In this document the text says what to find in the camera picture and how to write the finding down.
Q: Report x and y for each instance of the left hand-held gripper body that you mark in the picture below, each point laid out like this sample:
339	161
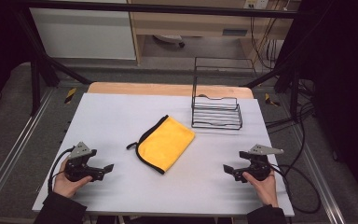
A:
78	169

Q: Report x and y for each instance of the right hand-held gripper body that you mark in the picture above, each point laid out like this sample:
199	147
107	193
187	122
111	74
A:
258	166

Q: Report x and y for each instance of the yellow cloth with black edge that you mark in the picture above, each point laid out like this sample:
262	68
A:
164	143

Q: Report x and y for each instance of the person's left hand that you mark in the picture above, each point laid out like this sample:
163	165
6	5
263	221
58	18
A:
63	185

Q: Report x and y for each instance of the person's right hand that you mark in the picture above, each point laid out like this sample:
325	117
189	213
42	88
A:
265	189

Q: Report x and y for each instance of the wooden table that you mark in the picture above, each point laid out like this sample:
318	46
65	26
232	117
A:
167	89

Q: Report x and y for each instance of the white cabinet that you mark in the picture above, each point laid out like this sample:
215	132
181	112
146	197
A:
84	34

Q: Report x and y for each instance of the black curtain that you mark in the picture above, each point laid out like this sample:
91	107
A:
348	77
0	46

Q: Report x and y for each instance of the light wooden desk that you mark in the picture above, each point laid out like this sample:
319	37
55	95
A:
183	25

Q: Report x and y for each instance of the white power outlet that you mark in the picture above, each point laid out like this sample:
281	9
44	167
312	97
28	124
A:
256	3

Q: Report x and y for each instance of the aluminium floor rail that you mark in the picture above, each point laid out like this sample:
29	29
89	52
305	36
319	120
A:
320	183
15	146

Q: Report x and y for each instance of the black metal frame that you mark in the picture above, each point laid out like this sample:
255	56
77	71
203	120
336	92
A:
167	8

